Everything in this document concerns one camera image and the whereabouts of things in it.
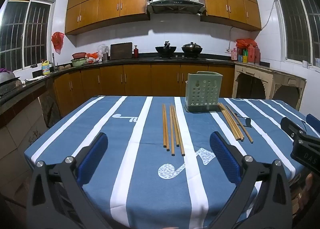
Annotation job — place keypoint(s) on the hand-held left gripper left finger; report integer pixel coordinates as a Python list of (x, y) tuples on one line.
[(95, 154)]

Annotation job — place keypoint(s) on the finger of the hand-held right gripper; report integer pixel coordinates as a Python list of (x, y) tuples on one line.
[(313, 121), (290, 126)]

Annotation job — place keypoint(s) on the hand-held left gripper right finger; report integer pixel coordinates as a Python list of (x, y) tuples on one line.
[(222, 154)]

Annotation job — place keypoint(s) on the wooden chopstick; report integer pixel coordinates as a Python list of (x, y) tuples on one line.
[(228, 122), (175, 126), (231, 122), (179, 131), (163, 124), (166, 129), (239, 124)]

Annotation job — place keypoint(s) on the green perforated chopstick holder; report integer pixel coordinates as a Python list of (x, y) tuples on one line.
[(202, 91)]

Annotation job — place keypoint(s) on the black wok with utensils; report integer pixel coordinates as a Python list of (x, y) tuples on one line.
[(165, 50)]

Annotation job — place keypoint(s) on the person's right hand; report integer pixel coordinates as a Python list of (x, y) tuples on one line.
[(312, 184)]

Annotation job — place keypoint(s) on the cream wooden side table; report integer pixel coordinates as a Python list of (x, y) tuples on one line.
[(272, 74)]

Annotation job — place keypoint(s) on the white cup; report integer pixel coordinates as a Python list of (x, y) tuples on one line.
[(305, 64)]

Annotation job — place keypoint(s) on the clear bottle on windowsill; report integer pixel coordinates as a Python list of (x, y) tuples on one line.
[(317, 62)]

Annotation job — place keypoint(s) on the blue white striped tablecloth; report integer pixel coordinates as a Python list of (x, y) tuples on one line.
[(150, 181)]

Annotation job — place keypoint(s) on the large red oil bottle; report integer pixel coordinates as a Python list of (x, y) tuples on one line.
[(251, 55), (257, 56)]

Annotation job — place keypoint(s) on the green bottle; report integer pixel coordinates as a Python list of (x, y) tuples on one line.
[(245, 55)]

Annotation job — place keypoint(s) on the row of wooden base cabinets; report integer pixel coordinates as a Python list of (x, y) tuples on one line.
[(137, 79)]

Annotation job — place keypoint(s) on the pink bottle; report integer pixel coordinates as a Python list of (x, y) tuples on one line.
[(234, 55)]

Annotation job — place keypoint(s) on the red bag over bottles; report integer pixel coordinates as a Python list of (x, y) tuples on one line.
[(246, 42)]

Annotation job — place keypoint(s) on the white cloth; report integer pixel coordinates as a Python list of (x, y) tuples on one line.
[(35, 78)]

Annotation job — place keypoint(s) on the red and white plastic bag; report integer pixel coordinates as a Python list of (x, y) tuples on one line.
[(93, 57)]

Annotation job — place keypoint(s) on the steel cup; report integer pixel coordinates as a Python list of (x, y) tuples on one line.
[(105, 57)]

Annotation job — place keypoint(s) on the yellow detergent bottle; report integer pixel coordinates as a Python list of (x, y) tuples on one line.
[(45, 69)]

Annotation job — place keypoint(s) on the red basin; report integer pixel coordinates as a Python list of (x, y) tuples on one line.
[(79, 55)]

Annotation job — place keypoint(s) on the metal faucet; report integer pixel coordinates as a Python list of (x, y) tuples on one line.
[(53, 62)]

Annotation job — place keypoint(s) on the black kitchen countertop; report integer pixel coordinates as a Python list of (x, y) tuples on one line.
[(140, 59)]

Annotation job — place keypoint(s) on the black gas stove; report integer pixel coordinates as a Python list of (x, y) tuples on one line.
[(180, 57)]

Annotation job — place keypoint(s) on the clear plastic bag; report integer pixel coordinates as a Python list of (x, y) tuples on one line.
[(102, 48)]

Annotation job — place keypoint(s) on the dark wooden cutting board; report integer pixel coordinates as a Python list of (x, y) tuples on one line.
[(121, 51)]

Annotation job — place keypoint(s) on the small red bottle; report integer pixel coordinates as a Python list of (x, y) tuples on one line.
[(136, 52)]

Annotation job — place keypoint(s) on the black wok with lid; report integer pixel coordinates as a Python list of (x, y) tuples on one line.
[(192, 49)]

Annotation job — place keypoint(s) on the silver pot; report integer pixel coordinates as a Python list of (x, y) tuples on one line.
[(8, 78)]

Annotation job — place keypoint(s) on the hanging red plastic bag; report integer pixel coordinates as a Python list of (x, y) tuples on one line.
[(58, 40)]

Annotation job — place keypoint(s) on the purple cloth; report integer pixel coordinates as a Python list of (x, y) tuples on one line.
[(3, 70)]

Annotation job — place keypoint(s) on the barred window with white frame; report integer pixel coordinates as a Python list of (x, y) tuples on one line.
[(295, 24), (32, 34)]

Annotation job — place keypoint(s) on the row of wooden wall cabinets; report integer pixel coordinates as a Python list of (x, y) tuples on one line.
[(110, 6)]

